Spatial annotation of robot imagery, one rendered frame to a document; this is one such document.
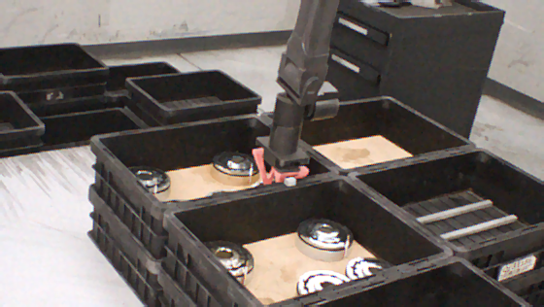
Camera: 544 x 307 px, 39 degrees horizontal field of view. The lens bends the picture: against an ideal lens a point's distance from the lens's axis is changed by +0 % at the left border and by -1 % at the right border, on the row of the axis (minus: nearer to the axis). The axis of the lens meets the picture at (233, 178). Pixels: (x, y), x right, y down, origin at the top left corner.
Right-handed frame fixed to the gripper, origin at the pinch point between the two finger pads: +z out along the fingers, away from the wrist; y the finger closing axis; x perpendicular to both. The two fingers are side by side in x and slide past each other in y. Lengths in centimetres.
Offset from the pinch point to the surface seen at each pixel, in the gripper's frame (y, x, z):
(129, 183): 0.2, 30.9, -5.1
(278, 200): -10.3, 6.1, -4.0
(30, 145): 95, 24, 34
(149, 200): -7.2, 30.2, -5.6
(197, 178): 14.6, 9.7, 4.2
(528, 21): 203, -301, 36
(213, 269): -28.2, 28.2, -5.2
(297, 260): -18.5, 5.3, 4.0
